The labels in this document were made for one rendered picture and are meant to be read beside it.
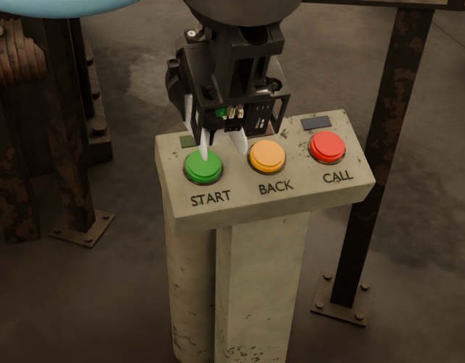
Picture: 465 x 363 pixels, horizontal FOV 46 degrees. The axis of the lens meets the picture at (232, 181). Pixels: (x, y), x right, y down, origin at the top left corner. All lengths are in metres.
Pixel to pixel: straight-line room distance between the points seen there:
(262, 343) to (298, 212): 0.27
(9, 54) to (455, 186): 1.19
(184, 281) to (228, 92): 0.57
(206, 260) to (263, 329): 0.15
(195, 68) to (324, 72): 1.68
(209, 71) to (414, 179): 1.26
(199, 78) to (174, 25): 1.97
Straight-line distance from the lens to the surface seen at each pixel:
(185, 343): 1.08
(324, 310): 1.24
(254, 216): 0.63
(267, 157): 0.62
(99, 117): 1.69
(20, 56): 1.13
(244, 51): 0.37
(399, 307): 1.30
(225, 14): 0.36
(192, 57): 0.43
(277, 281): 0.74
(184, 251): 0.87
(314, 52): 2.22
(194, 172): 0.60
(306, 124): 0.67
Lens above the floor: 0.99
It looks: 40 degrees down
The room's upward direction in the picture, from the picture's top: 2 degrees clockwise
